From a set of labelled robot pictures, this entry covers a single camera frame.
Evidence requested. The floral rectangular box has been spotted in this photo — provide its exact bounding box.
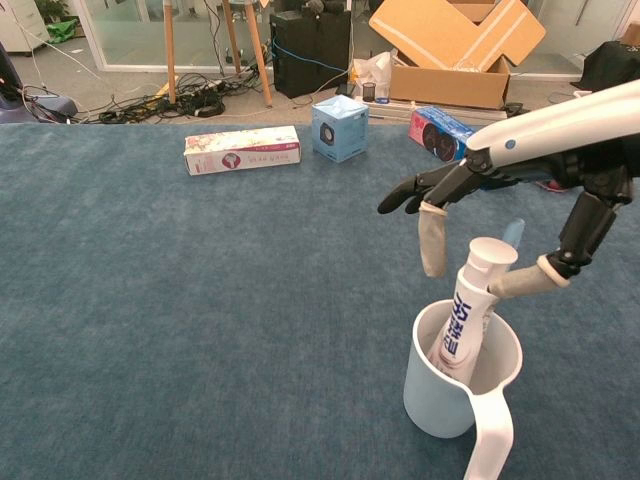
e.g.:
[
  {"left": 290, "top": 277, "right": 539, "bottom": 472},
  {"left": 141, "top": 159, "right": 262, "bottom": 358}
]
[{"left": 183, "top": 124, "right": 302, "bottom": 177}]

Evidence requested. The light blue toothbrush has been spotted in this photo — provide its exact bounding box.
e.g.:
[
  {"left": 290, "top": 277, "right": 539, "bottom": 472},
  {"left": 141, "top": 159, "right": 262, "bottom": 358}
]
[{"left": 502, "top": 217, "right": 526, "bottom": 249}]

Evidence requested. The open brown cardboard box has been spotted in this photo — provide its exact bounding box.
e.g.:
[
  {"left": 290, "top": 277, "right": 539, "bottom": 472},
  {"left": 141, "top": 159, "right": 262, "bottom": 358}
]
[{"left": 388, "top": 53, "right": 512, "bottom": 111}]

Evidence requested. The white plastic bag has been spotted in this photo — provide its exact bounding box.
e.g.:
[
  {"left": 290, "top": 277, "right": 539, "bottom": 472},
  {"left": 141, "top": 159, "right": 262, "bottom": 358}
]
[{"left": 351, "top": 49, "right": 394, "bottom": 99}]

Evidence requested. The black computer tower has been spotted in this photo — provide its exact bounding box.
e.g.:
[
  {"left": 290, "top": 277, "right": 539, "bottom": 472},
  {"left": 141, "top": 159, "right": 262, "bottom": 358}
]
[{"left": 268, "top": 8, "right": 352, "bottom": 100}]

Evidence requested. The blue network cable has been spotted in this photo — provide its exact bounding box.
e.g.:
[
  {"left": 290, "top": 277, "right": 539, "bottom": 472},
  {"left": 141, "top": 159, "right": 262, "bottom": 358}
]
[{"left": 272, "top": 37, "right": 351, "bottom": 86}]

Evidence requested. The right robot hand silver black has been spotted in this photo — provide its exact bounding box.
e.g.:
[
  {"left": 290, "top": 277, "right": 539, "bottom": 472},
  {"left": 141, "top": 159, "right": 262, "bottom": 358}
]
[{"left": 377, "top": 78, "right": 640, "bottom": 301}]

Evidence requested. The wooden easel leg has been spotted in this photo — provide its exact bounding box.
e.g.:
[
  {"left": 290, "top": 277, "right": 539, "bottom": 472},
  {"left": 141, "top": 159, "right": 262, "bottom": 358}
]
[
  {"left": 162, "top": 0, "right": 179, "bottom": 105},
  {"left": 242, "top": 0, "right": 275, "bottom": 108},
  {"left": 221, "top": 0, "right": 244, "bottom": 76}
]

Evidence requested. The green bag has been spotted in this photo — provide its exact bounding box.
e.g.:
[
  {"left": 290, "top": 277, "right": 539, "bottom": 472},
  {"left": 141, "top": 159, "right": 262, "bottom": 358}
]
[{"left": 45, "top": 17, "right": 81, "bottom": 45}]

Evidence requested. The black cloth cover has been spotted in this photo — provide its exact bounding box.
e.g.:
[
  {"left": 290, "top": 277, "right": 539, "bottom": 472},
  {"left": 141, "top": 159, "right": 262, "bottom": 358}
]
[{"left": 582, "top": 40, "right": 640, "bottom": 94}]

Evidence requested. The blue table mat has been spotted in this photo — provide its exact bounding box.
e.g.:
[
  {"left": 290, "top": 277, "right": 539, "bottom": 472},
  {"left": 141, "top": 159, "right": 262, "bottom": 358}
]
[{"left": 0, "top": 122, "right": 640, "bottom": 480}]

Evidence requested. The floral toothpaste tube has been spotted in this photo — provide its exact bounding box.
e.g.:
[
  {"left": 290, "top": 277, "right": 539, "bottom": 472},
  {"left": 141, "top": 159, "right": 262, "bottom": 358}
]
[{"left": 427, "top": 236, "right": 520, "bottom": 386}]

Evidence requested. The white cabinet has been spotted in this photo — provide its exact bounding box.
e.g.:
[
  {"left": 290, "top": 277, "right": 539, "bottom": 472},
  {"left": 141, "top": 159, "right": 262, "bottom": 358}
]
[{"left": 0, "top": 0, "right": 51, "bottom": 54}]

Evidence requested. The tilted taped cardboard box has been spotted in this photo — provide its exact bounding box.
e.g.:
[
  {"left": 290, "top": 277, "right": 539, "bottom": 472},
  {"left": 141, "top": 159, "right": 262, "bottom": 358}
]
[{"left": 368, "top": 0, "right": 548, "bottom": 72}]

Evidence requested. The light blue cube box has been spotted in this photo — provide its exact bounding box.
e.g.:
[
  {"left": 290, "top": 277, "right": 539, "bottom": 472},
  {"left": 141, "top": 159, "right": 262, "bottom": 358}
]
[{"left": 311, "top": 95, "right": 371, "bottom": 164}]

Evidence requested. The blue rectangular package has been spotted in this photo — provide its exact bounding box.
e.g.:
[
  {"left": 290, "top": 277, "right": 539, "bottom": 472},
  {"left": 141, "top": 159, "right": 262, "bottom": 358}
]
[{"left": 408, "top": 105, "right": 479, "bottom": 164}]

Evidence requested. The light blue cup with handle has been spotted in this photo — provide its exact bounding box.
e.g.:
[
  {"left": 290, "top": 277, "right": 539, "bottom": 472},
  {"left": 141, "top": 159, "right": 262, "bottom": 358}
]
[{"left": 402, "top": 298, "right": 524, "bottom": 480}]

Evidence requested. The dark blue machine base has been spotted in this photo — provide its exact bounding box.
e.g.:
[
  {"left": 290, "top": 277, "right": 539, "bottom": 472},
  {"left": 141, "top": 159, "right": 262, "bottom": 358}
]
[{"left": 0, "top": 42, "right": 80, "bottom": 125}]

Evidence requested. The black floor cable tangle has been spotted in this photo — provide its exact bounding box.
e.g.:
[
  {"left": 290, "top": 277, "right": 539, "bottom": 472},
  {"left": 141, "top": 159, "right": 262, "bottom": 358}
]
[{"left": 79, "top": 71, "right": 274, "bottom": 125}]

